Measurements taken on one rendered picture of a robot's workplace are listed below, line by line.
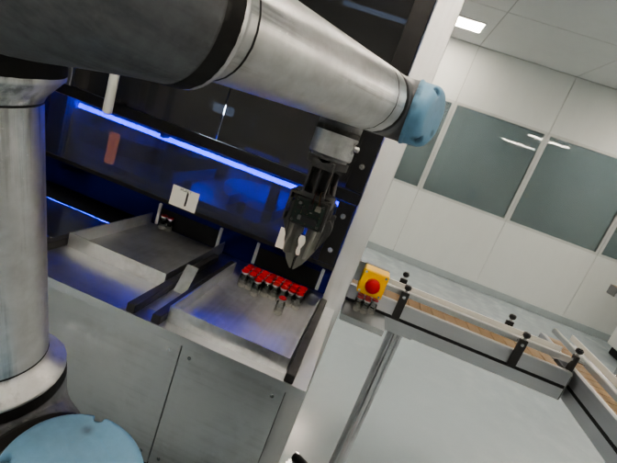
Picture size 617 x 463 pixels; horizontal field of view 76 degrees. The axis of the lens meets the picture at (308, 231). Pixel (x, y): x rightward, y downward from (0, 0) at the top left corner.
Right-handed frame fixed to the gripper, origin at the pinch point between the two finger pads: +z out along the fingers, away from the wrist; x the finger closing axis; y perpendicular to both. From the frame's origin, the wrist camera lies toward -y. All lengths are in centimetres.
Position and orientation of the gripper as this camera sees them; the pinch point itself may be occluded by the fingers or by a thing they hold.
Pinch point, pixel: (294, 260)
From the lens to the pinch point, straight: 74.4
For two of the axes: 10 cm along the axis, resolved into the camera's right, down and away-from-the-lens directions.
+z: -3.3, 9.1, 2.5
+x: 9.2, 3.6, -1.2
